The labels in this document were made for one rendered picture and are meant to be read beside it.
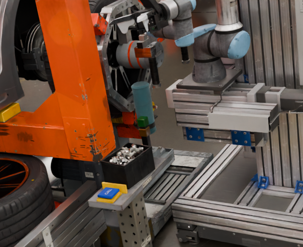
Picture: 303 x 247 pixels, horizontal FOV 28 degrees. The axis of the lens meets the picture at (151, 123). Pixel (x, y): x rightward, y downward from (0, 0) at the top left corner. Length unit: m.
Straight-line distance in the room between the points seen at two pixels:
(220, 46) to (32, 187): 1.01
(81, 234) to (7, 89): 0.78
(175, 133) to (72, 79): 1.68
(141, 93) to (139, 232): 0.67
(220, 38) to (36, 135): 0.99
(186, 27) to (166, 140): 1.89
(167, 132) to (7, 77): 1.55
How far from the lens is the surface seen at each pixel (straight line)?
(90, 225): 2.94
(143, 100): 3.00
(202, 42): 2.62
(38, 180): 2.80
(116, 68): 3.19
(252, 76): 2.80
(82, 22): 2.65
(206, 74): 2.66
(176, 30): 2.35
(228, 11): 2.52
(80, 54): 2.63
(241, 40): 2.55
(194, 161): 3.64
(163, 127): 4.35
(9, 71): 3.07
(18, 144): 3.05
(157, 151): 3.51
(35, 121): 2.94
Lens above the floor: 1.72
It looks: 23 degrees down
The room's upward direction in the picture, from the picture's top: 9 degrees counter-clockwise
